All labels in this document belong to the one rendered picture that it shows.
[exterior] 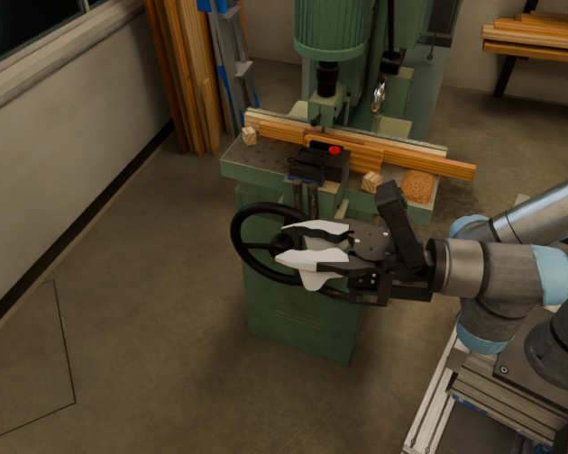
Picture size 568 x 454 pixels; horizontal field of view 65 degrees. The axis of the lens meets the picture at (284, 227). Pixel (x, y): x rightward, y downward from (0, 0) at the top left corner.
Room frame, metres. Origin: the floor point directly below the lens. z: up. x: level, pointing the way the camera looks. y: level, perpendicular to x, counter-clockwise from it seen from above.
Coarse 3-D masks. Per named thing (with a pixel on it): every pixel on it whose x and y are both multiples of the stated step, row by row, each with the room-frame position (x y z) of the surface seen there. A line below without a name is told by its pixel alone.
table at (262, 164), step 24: (240, 144) 1.12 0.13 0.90; (264, 144) 1.12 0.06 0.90; (288, 144) 1.12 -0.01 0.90; (240, 168) 1.02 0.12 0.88; (264, 168) 1.00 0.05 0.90; (288, 168) 1.00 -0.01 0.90; (384, 168) 1.00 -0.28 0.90; (408, 168) 1.00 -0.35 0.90; (360, 192) 0.90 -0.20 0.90; (336, 216) 0.84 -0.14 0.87
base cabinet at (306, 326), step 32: (256, 224) 1.00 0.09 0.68; (384, 224) 1.11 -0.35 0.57; (256, 256) 1.00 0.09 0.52; (256, 288) 1.01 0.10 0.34; (288, 288) 0.96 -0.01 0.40; (256, 320) 1.01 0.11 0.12; (288, 320) 0.96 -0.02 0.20; (320, 320) 0.91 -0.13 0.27; (352, 320) 0.88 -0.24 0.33; (320, 352) 0.91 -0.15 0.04; (352, 352) 0.88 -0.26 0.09
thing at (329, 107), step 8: (336, 88) 1.13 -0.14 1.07; (344, 88) 1.15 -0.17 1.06; (312, 96) 1.09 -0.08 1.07; (320, 96) 1.09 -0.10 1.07; (336, 96) 1.09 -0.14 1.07; (312, 104) 1.06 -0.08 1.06; (320, 104) 1.06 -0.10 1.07; (328, 104) 1.05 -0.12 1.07; (336, 104) 1.08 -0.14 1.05; (312, 112) 1.06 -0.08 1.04; (320, 112) 1.06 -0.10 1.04; (328, 112) 1.05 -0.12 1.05; (336, 112) 1.09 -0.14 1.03; (320, 120) 1.06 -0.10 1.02; (328, 120) 1.05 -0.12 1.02
